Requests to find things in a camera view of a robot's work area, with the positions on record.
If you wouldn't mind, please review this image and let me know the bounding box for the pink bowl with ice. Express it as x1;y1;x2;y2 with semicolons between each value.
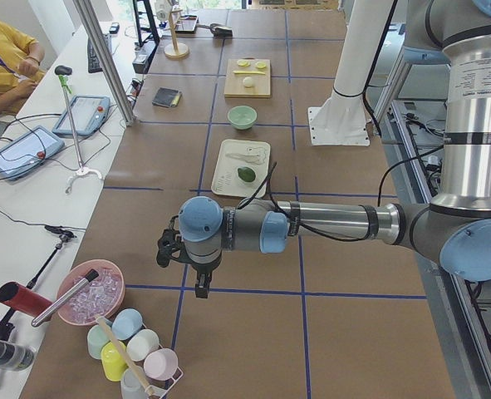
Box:
57;259;125;326

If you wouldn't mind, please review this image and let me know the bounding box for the grey folded cloth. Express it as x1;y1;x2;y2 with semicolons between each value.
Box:
152;87;182;108

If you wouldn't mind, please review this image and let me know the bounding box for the yellow plastic knife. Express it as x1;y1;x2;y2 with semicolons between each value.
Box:
233;70;266;76

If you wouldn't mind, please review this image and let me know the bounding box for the white cup rack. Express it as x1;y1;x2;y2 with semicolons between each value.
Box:
151;344;183;390

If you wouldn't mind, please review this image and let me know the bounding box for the red cylinder bottle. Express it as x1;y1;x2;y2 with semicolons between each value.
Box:
0;282;52;318

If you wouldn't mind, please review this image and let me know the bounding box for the cream bear tray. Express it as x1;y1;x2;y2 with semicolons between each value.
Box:
211;139;271;198

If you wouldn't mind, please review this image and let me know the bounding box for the yellow cup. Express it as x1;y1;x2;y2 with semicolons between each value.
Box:
101;342;128;382

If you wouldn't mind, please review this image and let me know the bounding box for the black camera device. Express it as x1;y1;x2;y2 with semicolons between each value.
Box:
0;342;35;371

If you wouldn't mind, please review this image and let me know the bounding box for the lemon slice near handle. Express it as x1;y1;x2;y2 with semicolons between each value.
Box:
237;59;250;67

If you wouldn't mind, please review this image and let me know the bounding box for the far teach pendant tablet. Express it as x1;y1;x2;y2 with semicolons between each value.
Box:
52;95;110;137

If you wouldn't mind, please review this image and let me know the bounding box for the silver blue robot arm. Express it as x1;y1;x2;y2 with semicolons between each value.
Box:
156;1;491;298

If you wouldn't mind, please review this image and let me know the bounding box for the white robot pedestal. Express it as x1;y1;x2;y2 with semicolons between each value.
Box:
308;0;396;146

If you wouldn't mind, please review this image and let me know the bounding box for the near teach pendant tablet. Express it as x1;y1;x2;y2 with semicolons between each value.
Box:
0;126;65;180

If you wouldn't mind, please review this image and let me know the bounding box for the reacher grabber tool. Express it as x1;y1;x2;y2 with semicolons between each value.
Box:
54;65;104;195

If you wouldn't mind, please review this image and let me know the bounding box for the teach pendant tablet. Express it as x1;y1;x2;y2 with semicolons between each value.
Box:
0;126;65;180
52;95;110;137

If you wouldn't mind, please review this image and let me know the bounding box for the wooden stick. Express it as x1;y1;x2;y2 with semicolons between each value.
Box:
96;316;158;397

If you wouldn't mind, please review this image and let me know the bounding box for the pink cup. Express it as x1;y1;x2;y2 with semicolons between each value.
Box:
143;348;179;381

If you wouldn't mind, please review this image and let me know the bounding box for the black tray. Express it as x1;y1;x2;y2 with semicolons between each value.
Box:
175;15;199;34

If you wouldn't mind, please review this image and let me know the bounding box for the aluminium frame post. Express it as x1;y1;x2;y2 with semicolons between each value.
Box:
73;0;135;126

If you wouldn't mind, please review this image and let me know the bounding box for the person in yellow shirt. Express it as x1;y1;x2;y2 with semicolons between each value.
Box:
0;21;45;116

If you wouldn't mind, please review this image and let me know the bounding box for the black keyboard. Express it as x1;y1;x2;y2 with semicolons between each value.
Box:
86;32;113;74

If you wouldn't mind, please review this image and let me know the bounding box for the wooden mug stand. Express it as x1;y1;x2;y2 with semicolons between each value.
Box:
159;1;189;60

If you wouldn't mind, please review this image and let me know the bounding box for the blue cup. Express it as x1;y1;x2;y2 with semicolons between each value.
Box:
111;308;143;340

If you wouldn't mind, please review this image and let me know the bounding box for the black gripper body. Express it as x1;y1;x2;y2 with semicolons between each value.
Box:
156;215;192;268

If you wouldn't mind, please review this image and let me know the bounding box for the white ceramic spoon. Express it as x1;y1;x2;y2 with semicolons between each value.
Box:
225;153;268;165

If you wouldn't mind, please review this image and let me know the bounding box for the wooden cutting board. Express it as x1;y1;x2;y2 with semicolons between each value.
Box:
223;58;272;98

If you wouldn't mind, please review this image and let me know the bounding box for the green avocado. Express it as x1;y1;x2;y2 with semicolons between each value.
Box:
237;166;256;183

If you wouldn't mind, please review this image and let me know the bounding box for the grey cup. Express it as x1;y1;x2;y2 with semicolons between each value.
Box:
120;368;148;399

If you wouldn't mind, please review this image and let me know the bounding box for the metal scoop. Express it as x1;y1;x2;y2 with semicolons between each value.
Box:
196;23;233;37

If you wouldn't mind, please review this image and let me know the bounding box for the white cup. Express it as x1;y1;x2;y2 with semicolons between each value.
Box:
126;328;160;362

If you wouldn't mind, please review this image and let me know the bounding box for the green ceramic bowl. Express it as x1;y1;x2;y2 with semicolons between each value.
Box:
227;105;258;130

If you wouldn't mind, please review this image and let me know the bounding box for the pale green cup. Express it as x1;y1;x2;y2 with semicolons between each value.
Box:
86;324;109;360

